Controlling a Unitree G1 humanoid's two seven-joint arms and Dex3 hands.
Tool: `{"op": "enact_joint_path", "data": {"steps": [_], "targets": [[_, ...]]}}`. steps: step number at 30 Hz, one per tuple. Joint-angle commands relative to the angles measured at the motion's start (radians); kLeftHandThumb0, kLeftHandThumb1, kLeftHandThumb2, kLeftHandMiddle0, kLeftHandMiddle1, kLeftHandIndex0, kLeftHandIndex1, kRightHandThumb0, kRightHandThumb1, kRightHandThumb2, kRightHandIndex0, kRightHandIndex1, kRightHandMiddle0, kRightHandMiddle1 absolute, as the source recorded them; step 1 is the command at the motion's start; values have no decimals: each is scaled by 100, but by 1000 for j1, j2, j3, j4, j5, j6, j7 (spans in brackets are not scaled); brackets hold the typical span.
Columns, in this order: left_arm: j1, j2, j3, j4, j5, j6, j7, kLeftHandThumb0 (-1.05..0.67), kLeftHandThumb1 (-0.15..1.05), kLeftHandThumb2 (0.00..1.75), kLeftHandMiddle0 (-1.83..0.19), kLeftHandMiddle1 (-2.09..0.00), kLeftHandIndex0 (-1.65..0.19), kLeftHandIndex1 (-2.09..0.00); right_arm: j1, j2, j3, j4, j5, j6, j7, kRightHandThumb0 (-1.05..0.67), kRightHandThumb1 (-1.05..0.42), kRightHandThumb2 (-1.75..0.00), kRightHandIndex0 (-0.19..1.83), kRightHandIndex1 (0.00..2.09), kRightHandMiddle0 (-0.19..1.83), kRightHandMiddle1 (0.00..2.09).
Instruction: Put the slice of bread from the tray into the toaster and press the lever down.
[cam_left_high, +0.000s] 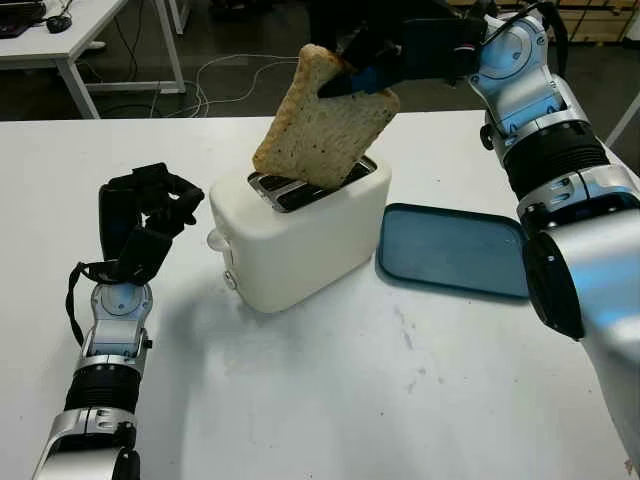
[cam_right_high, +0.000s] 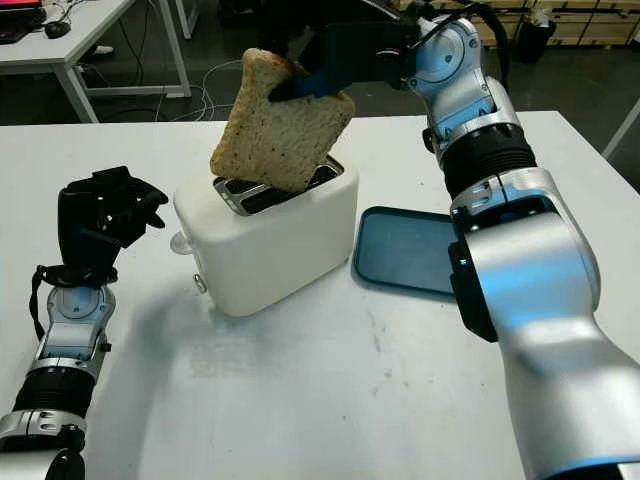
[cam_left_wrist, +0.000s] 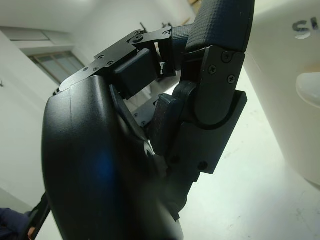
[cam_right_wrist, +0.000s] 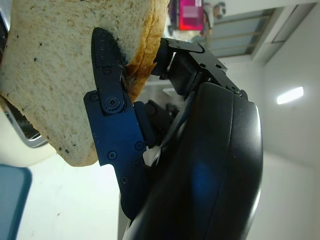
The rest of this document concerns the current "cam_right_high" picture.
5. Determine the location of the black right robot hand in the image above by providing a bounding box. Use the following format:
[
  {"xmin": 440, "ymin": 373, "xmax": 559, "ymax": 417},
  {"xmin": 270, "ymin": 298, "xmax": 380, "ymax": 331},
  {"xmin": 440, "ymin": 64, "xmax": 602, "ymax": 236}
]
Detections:
[{"xmin": 257, "ymin": 0, "xmax": 426, "ymax": 105}]

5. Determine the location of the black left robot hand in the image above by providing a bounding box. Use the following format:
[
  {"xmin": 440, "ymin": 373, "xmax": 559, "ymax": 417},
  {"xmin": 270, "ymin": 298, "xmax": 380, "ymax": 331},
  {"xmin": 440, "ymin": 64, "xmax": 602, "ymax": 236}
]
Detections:
[{"xmin": 57, "ymin": 167, "xmax": 170, "ymax": 284}]

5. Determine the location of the slice of brown bread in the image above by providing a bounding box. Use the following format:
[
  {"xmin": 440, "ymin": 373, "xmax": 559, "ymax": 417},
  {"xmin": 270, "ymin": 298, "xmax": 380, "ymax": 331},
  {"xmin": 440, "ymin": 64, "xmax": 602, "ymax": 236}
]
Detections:
[{"xmin": 209, "ymin": 47, "xmax": 357, "ymax": 194}]

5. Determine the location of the white two-slot toaster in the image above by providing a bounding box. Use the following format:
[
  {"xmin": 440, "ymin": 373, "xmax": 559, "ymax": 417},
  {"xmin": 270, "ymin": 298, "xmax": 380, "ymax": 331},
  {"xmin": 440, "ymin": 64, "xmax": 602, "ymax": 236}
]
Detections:
[{"xmin": 169, "ymin": 154, "xmax": 360, "ymax": 319}]

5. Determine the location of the blue plastic tray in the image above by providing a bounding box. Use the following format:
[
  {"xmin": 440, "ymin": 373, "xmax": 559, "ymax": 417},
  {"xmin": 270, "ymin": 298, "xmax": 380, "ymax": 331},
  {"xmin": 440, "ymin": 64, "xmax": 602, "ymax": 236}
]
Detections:
[{"xmin": 351, "ymin": 205, "xmax": 459, "ymax": 301}]

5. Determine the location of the white office desk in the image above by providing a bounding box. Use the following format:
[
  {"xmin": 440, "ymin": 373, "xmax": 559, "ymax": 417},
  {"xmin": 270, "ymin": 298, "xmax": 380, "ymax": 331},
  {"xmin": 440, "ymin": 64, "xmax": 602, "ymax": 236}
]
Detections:
[{"xmin": 0, "ymin": 0, "xmax": 194, "ymax": 124}]

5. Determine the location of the wooden shipping crate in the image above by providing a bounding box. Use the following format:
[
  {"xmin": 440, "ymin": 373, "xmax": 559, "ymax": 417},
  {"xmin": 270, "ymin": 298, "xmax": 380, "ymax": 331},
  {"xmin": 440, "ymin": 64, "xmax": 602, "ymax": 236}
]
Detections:
[
  {"xmin": 492, "ymin": 0, "xmax": 534, "ymax": 49},
  {"xmin": 529, "ymin": 0, "xmax": 640, "ymax": 49}
]

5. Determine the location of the black trash bin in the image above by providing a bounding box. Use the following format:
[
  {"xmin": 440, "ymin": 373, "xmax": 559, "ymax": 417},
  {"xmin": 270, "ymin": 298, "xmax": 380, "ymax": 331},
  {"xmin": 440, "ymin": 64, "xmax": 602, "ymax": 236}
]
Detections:
[{"xmin": 514, "ymin": 17, "xmax": 556, "ymax": 64}]

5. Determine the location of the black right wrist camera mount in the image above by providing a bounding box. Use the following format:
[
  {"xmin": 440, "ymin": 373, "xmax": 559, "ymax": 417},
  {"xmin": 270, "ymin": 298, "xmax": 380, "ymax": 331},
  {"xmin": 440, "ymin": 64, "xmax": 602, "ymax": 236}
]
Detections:
[{"xmin": 319, "ymin": 19, "xmax": 404, "ymax": 86}]

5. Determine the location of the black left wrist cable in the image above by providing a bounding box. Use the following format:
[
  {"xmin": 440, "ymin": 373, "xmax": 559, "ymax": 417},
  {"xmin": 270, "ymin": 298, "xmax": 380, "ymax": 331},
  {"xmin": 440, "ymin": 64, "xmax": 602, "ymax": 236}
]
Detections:
[{"xmin": 28, "ymin": 264, "xmax": 119, "ymax": 344}]

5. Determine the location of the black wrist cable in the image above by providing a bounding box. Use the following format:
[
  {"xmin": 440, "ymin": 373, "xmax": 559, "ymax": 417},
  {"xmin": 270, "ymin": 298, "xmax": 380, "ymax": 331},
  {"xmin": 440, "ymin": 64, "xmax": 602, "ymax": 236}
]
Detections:
[
  {"xmin": 28, "ymin": 264, "xmax": 119, "ymax": 344},
  {"xmin": 409, "ymin": 0, "xmax": 512, "ymax": 82}
]

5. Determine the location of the white cable on floor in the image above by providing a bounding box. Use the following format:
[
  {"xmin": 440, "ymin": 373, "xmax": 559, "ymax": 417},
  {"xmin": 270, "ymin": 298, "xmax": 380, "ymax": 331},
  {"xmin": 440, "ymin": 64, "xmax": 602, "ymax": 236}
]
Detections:
[{"xmin": 154, "ymin": 57, "xmax": 251, "ymax": 124}]

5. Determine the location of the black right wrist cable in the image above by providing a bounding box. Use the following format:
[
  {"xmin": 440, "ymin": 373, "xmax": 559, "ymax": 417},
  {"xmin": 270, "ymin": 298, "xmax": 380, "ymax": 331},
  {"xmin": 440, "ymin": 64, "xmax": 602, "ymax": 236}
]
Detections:
[{"xmin": 409, "ymin": 0, "xmax": 512, "ymax": 82}]

